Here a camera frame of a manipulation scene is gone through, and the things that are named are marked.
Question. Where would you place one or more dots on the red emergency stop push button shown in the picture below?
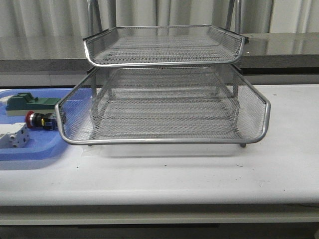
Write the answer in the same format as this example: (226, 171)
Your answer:
(44, 121)

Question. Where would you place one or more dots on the white circuit breaker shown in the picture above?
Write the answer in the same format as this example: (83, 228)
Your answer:
(14, 135)

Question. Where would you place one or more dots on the clear adhesive tape patch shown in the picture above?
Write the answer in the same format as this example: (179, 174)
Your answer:
(94, 151)

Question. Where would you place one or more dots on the blue plastic tray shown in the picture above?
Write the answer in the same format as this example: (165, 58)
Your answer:
(43, 143)

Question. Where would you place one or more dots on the silver mesh tray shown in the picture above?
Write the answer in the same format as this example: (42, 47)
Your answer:
(129, 46)
(169, 118)
(219, 82)

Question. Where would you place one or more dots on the silver metal rack frame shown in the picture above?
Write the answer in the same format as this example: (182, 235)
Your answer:
(165, 84)

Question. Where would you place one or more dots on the green and beige switch block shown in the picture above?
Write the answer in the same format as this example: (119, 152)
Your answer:
(21, 103)

